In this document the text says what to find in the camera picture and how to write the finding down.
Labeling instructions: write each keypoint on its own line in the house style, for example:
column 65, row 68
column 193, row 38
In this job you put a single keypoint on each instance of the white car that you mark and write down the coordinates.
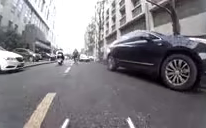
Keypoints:
column 84, row 57
column 2, row 60

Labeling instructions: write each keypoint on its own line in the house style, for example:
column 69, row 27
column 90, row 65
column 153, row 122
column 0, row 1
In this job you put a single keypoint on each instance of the grey asphalt road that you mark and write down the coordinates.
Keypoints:
column 101, row 93

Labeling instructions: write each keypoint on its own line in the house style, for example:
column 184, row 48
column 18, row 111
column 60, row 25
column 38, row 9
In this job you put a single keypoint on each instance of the person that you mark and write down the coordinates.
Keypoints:
column 60, row 53
column 75, row 55

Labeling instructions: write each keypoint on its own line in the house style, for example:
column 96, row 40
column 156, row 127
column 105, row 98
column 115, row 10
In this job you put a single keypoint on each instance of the scooter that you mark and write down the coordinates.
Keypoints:
column 60, row 61

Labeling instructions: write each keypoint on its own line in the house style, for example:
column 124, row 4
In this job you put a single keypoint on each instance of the black car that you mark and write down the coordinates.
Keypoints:
column 147, row 53

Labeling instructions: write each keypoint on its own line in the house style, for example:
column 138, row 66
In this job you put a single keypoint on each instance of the pale building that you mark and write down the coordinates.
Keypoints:
column 134, row 15

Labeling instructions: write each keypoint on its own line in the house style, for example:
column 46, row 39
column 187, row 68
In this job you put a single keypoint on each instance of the robot's own part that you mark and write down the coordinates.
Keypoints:
column 130, row 122
column 65, row 123

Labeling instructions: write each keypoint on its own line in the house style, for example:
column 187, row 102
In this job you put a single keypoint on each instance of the dark parked car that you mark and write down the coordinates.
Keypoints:
column 26, row 54

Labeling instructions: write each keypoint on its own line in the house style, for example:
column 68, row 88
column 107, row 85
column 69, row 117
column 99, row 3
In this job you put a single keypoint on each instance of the tree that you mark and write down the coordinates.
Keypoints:
column 173, row 18

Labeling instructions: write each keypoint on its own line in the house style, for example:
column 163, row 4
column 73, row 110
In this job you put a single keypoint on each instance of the grey building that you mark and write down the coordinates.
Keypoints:
column 21, row 16

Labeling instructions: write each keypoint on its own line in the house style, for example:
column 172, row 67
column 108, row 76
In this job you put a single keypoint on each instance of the dark bushes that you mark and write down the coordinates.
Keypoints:
column 6, row 38

